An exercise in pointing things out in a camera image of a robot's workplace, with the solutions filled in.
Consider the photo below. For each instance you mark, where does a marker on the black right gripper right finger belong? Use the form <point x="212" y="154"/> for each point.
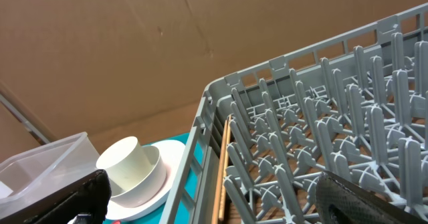
<point x="340" y="201"/>

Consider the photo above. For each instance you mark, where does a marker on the white plate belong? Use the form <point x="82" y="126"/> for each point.
<point x="172" y="153"/>

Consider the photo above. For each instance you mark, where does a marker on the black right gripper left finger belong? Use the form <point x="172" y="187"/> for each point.
<point x="83" y="201"/>

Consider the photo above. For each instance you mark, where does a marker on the grey dish rack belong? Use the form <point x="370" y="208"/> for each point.
<point x="354" y="105"/>

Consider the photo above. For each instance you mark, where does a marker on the clear plastic bin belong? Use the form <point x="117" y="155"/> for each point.
<point x="32" y="175"/>

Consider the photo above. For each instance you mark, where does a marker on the cream paper cup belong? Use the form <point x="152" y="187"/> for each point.
<point x="125" y="162"/>

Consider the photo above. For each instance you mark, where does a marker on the wooden chopstick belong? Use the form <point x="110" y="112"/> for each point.
<point x="216" y="204"/>
<point x="225" y="165"/>

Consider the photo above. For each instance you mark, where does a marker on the metal frame bar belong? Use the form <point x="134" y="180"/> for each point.
<point x="31" y="121"/>

